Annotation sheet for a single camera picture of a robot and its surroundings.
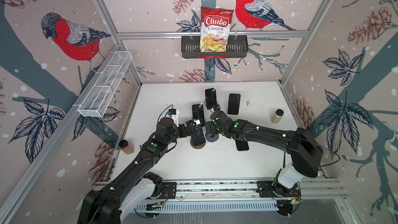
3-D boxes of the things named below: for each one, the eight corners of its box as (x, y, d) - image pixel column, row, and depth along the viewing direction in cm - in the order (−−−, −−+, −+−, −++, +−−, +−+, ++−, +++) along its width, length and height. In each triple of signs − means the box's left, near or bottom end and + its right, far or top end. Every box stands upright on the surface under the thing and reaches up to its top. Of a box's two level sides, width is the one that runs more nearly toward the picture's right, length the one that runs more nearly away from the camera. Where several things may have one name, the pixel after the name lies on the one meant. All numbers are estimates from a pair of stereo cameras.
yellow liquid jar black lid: (271, 123, 99) (277, 115, 92) (269, 117, 102) (275, 109, 95) (278, 123, 99) (285, 115, 92) (276, 117, 102) (282, 109, 95)
